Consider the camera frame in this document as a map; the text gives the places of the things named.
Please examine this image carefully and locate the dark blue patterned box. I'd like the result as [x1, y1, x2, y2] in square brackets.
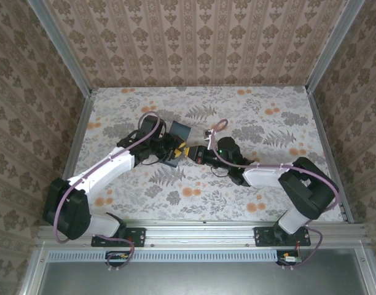
[166, 120, 192, 169]

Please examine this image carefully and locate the floral patterned tablecloth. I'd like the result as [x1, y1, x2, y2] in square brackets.
[71, 86, 345, 222]

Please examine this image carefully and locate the left small connector board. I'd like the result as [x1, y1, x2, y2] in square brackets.
[105, 250, 131, 267]

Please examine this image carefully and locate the small connector board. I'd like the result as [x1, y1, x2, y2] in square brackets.
[276, 250, 303, 266]
[105, 250, 131, 267]

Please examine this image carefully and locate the right small connector board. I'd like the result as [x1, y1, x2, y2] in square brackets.
[276, 250, 303, 266]

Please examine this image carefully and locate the grey sheet metal panel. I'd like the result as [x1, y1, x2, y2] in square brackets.
[20, 245, 376, 295]

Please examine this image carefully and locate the right wrist camera box silver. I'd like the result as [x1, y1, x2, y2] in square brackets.
[203, 128, 214, 151]

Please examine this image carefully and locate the aluminium side rail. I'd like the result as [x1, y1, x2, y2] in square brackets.
[49, 91, 99, 226]
[307, 90, 355, 224]

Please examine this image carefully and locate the wide aluminium mounting rail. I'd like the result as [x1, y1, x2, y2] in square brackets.
[36, 220, 369, 248]

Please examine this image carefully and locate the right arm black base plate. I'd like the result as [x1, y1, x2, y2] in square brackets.
[254, 226, 312, 248]

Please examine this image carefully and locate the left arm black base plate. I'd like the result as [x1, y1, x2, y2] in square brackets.
[90, 226, 147, 248]

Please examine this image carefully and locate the white slotted cable duct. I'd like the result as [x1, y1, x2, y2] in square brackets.
[48, 249, 280, 263]

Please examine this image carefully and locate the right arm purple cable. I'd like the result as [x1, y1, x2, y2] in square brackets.
[208, 119, 341, 272]

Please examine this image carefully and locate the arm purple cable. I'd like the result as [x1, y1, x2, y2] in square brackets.
[53, 111, 170, 272]
[208, 119, 341, 272]

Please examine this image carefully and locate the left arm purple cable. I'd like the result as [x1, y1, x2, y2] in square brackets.
[53, 111, 170, 272]

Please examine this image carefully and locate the aluminium frame post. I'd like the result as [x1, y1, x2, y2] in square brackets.
[26, 0, 93, 96]
[305, 0, 366, 93]

